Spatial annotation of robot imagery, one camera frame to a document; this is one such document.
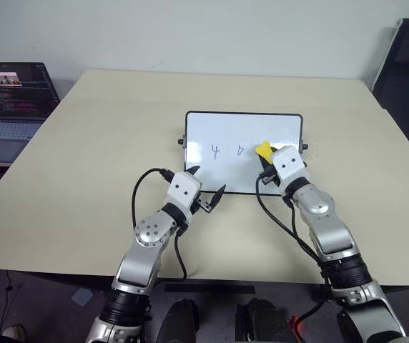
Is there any dark rounded shape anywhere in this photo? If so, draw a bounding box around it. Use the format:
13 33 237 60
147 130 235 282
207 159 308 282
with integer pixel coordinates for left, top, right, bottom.
157 299 197 343
236 298 293 343

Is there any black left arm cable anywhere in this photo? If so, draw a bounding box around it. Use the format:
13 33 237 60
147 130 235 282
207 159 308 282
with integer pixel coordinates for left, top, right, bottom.
131 167 188 280

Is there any black chair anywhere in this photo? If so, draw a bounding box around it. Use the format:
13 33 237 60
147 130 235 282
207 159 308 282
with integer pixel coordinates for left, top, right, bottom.
371 17 409 169

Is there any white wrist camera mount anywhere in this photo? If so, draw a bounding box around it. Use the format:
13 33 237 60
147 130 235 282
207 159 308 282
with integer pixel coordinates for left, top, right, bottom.
167 171 204 215
269 144 307 187

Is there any black-framed whiteboard with drawings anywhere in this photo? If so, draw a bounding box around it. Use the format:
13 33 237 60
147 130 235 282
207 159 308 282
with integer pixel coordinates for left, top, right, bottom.
177 110 307 197

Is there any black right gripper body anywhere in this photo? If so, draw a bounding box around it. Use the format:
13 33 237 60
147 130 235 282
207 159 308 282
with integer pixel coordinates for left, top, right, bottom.
257 159 282 187

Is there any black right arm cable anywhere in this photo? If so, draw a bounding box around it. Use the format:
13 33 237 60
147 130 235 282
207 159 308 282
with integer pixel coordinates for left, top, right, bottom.
255 173 331 287

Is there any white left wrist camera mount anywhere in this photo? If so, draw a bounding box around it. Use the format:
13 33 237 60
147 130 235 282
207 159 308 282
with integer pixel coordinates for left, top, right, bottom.
167 171 204 215

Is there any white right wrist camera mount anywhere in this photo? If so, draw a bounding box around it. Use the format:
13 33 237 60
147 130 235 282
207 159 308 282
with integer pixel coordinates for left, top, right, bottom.
269 144 307 187

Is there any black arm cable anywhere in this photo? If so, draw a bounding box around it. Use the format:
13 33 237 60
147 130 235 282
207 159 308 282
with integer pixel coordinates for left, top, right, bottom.
131 167 188 280
255 173 331 287

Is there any light shoe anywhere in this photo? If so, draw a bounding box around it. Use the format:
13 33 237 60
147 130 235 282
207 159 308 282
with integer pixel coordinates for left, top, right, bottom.
2 324 26 340

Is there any open grey laptop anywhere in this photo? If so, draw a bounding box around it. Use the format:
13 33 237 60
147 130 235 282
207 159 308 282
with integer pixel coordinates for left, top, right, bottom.
0 62 61 166

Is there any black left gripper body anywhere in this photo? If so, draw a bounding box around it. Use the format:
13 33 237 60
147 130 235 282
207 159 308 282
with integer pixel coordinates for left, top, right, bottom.
190 191 215 215

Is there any yellow eraser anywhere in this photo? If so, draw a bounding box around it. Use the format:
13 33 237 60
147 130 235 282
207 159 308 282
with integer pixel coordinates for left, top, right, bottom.
254 141 279 166

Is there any black flat bar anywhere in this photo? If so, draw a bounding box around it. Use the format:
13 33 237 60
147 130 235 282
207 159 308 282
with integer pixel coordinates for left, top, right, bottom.
164 284 256 294

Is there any thin black floor cable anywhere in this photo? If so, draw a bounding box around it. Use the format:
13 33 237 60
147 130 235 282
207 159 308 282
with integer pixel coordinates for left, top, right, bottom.
4 271 16 315

